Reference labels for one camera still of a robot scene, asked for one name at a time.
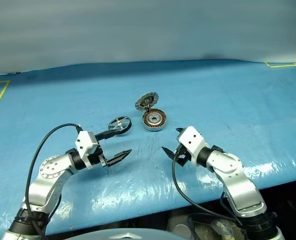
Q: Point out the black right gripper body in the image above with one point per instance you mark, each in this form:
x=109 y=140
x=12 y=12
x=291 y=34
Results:
x=181 y=157

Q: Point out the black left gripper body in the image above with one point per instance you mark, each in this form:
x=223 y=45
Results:
x=95 y=158

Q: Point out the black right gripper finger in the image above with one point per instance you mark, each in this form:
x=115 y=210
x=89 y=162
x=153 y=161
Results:
x=169 y=153
x=179 y=130

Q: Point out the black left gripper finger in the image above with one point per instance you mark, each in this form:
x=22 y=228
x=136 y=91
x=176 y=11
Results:
x=110 y=133
x=119 y=158

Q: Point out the silver motor base copper windings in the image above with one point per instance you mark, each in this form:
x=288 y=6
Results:
x=154 y=120

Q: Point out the silver toothed motor cover disc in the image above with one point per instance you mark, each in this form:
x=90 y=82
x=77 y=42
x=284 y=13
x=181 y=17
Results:
x=145 y=100

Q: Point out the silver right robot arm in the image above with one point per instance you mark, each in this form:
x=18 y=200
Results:
x=237 y=180

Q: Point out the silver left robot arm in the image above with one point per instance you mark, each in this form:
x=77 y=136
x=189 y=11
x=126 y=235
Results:
x=50 y=172

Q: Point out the blue plastic table cover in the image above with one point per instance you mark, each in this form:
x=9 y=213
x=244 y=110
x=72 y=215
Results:
x=212 y=100

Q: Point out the grey rounded housing under table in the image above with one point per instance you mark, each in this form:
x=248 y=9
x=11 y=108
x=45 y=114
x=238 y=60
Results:
x=180 y=228

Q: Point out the grey robot torso with chevron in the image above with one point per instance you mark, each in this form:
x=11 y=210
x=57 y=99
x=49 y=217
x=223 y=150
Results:
x=127 y=236

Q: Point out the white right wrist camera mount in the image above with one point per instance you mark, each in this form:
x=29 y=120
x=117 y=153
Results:
x=191 y=142

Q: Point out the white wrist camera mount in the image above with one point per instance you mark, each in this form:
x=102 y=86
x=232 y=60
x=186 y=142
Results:
x=191 y=142
x=84 y=142

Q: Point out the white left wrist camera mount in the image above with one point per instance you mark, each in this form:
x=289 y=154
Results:
x=84 y=142

